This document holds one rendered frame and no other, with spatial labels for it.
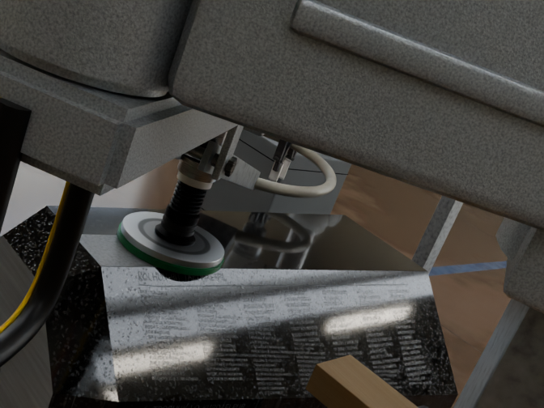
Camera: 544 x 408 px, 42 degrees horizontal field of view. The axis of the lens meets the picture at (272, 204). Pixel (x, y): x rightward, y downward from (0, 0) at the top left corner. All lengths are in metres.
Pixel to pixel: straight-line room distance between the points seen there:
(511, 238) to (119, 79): 0.46
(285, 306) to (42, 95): 1.00
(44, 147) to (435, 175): 0.35
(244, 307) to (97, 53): 0.92
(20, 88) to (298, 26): 0.24
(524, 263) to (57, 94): 0.49
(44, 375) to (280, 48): 0.83
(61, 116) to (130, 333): 0.73
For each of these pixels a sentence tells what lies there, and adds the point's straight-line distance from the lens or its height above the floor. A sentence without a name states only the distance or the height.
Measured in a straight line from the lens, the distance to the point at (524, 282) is 0.78.
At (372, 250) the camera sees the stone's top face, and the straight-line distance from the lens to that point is 1.92.
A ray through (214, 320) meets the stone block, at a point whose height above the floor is 0.73.
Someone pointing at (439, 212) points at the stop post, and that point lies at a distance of 3.54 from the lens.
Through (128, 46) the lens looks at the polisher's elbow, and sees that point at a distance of 0.62.
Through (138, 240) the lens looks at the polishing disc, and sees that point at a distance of 1.36.
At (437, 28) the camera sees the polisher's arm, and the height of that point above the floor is 1.37.
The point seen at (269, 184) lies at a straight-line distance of 1.80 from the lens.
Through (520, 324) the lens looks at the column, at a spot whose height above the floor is 1.12.
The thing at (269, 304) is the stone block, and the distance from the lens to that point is 1.50.
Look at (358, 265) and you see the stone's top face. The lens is 1.76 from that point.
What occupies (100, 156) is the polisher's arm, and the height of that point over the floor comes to 1.18.
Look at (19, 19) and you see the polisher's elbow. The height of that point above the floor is 1.26.
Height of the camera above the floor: 1.36
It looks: 17 degrees down
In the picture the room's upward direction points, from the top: 22 degrees clockwise
